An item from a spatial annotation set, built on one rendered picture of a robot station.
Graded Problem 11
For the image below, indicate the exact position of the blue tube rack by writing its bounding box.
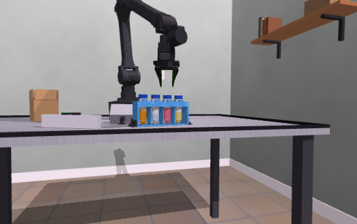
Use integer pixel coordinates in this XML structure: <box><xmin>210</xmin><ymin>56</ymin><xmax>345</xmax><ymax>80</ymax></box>
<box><xmin>133</xmin><ymin>99</ymin><xmax>189</xmax><ymax>127</ymax></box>

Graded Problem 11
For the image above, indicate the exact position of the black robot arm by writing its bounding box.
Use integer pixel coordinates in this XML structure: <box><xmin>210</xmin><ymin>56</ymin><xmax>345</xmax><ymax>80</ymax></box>
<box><xmin>114</xmin><ymin>0</ymin><xmax>188</xmax><ymax>102</ymax></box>

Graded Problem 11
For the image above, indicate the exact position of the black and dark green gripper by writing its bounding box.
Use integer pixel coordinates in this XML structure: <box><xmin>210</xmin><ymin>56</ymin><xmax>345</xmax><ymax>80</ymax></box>
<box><xmin>153</xmin><ymin>61</ymin><xmax>180</xmax><ymax>87</ymax></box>

